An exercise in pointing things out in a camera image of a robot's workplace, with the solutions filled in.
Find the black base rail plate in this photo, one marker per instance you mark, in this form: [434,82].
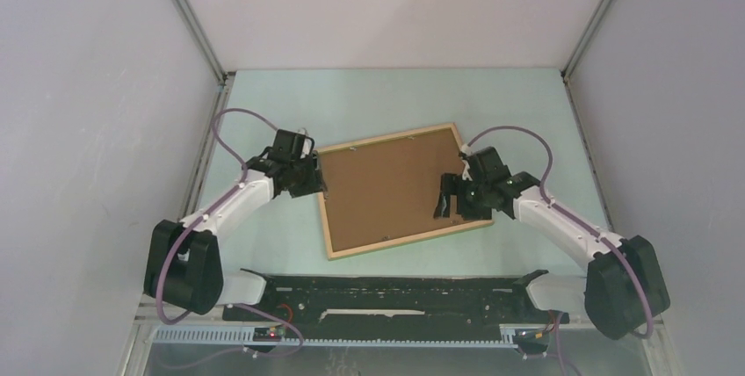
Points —
[416,309]

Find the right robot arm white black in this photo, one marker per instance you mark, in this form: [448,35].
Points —
[622,288]

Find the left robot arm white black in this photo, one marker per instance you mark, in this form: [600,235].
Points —
[185,267]

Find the right aluminium corner post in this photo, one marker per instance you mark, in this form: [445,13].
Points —
[588,34]

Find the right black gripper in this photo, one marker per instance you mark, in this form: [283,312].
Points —
[451,184]

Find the left aluminium corner post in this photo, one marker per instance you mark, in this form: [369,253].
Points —
[196,30]

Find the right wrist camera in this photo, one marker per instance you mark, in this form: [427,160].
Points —
[464,154]

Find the aluminium corner post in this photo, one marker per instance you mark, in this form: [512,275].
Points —
[196,30]
[588,34]

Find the grey cable duct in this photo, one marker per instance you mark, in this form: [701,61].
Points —
[260,336]

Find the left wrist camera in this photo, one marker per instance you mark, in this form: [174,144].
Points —
[307,138]

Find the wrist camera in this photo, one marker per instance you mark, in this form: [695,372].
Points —
[307,138]
[464,154]

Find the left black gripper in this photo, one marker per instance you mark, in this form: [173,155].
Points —
[315,184]

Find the wooden picture frame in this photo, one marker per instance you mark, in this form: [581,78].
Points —
[332,245]

